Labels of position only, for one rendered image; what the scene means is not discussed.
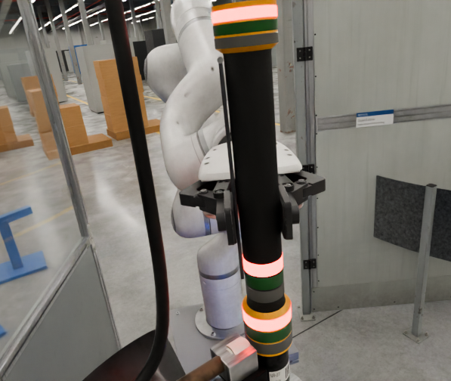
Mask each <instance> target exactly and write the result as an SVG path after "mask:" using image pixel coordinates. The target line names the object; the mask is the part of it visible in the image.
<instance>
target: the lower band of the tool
mask: <svg viewBox="0 0 451 381"><path fill-rule="evenodd" d="M284 295H285V298H286V303H285V305H284V306H283V307H282V308H281V309H280V310H278V311H275V312H271V313H260V312H256V311H253V310H252V309H250V307H248V305H247V302H246V300H247V295H246V296H245V297H244V299H243V301H242V308H243V311H244V312H245V313H246V314H247V315H248V316H250V317H251V318H254V319H258V320H262V321H269V320H274V319H277V318H281V317H282V316H283V315H285V314H286V313H287V312H288V311H289V309H290V306H291V302H290V299H289V297H288V296H287V295H286V294H285V293H284ZM289 322H290V321H289ZM288 324H289V323H287V325H288ZM246 325H247V324H246ZM287 325H285V327H286V326H287ZM247 326H248V325H247ZM248 327H250V326H248ZM250 328H251V327H250ZM283 328H284V327H283ZM251 329H253V328H251ZM281 329H282V328H281ZM281 329H278V330H281ZM253 330H255V329H253ZM278 330H274V331H260V330H256V331H258V332H262V333H272V332H276V331H278ZM246 335H247V334H246ZM247 336H248V335H247ZM287 337H288V336H287ZM287 337H286V338H287ZM249 338H250V337H249ZM286 338H285V339H286ZM250 339H251V338H250ZM252 340H253V339H252ZM283 340H284V339H283ZM283 340H281V341H279V342H282V341H283ZM253 341H254V342H257V341H255V340H253ZM257 343H261V344H265V345H270V344H276V343H278V342H274V343H262V342H257ZM290 346H291V345H290ZM290 346H289V347H288V348H287V349H286V350H285V351H283V352H280V353H278V354H275V355H263V354H259V353H257V354H258V355H261V356H265V357H273V356H277V355H281V354H282V353H284V352H286V351H287V350H288V349H289V348H290Z"/></svg>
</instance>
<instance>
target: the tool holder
mask: <svg viewBox="0 0 451 381"><path fill-rule="evenodd" d="M239 337H241V335H239V334H238V333H234V334H232V335H231V336H228V337H227V338H226V339H224V340H222V341H220V342H219V343H218V344H216V345H214V346H212V347H211V348H210V351H211V357H212V358H213V357H215V356H220V357H221V361H222V363H223V365H224V372H223V373H221V374H220V375H219V377H220V378H222V380H223V381H267V370H266V369H265V368H264V367H263V366H262V365H260V364H259V363H258V354H257V350H256V349H255V348H254V347H253V346H252V345H250V344H249V345H250V346H249V347H248V348H246V349H244V350H242V351H241V352H240V353H238V354H237V355H235V354H234V353H232V354H231V353H229V351H228V350H226V348H227V347H226V345H228V344H229V343H231V342H232V341H234V340H235V339H238V338H239ZM289 381H302V380H301V379H300V378H299V377H297V376H296V375H295V374H293V373H291V372H290V380H289Z"/></svg>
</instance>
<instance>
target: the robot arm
mask: <svg viewBox="0 0 451 381"><path fill-rule="evenodd" d="M212 7H214V6H213V4H212V3H211V1H210V0H174V2H173V5H172V7H171V13H170V22H171V28H172V31H173V33H174V35H175V37H176V39H177V42H178V43H175V44H170V45H162V46H159V47H157V48H154V49H153V50H152V51H151V52H150V53H149V54H148V55H147V58H146V59H145V61H144V76H145V80H146V82H147V84H148V86H149V87H150V89H151V90H152V92H153V93H154V94H155V95H156V96H157V97H159V98H160V99H161V100H162V101H163V102H165V106H164V109H163V111H162V116H161V119H160V128H159V133H160V141H161V147H162V155H163V159H164V164H165V167H166V169H165V170H166V172H167V173H168V176H169V178H170V179H171V182H172V183H173V184H174V186H175V187H176V188H178V190H177V193H176V195H175V198H174V201H173V204H172V208H171V225H172V227H173V230H174V231H175V232H176V234H178V235H179V236H181V237H184V238H196V237H204V236H208V235H212V234H217V235H215V236H214V237H213V238H212V239H210V241H208V242H207V243H205V244H204V245H203V246H202V247H201V248H200V249H199V250H198V253H197V265H198V270H199V279H200V284H201V289H202V297H203V303H204V305H203V306H202V307H201V308H200V309H199V310H198V312H197V313H196V317H195V324H196V328H197V330H198V331H199V332H200V333H201V334H202V335H203V336H204V337H206V338H208V339H212V340H217V341H222V340H224V339H226V338H227V337H228V336H231V335H232V334H234V333H238V334H239V335H241V336H243V335H245V330H244V322H243V315H242V301H243V297H242V285H241V278H240V270H239V257H238V246H237V239H236V225H235V218H234V211H233V197H232V189H231V182H230V168H229V160H228V153H227V139H226V132H225V124H224V110H221V111H220V113H219V114H218V115H217V116H215V114H214V112H215V111H216V110H217V109H218V108H220V107H221V106H222V105H223V103H222V95H221V81H220V74H219V66H218V62H217V59H218V57H219V56H222V57H223V58H224V56H223V54H222V53H221V52H219V51H217V50H215V41H214V39H215V37H214V34H213V23H212ZM276 154H277V168H278V182H279V197H280V224H281V231H282V234H283V238H284V239H286V240H292V239H293V230H292V225H296V224H299V222H300V215H299V209H300V208H301V207H302V206H303V205H304V202H305V201H306V200H308V199H309V196H310V195H312V196H313V195H316V194H319V193H321V192H324V191H325V190H326V178H324V177H322V176H319V175H315V174H312V173H309V172H305V171H302V165H301V163H300V161H299V160H298V158H297V157H296V155H295V154H294V153H293V152H292V151H291V150H290V149H289V148H287V147H286V146H285V145H283V144H281V143H280V142H278V141H277V142H276Z"/></svg>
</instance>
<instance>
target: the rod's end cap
mask: <svg viewBox="0 0 451 381"><path fill-rule="evenodd" d="M249 344H250V343H249V341H248V340H247V339H246V338H243V337H239V338H238V339H235V340H234V341H232V342H231V343H229V344H228V345H226V347H227V348H226V350H228V351H229V353H231V354H232V353H234V354H235V355H237V354H238V353H240V352H241V351H242V350H244V349H246V348H248V347H249V346H250V345H251V344H250V345H249Z"/></svg>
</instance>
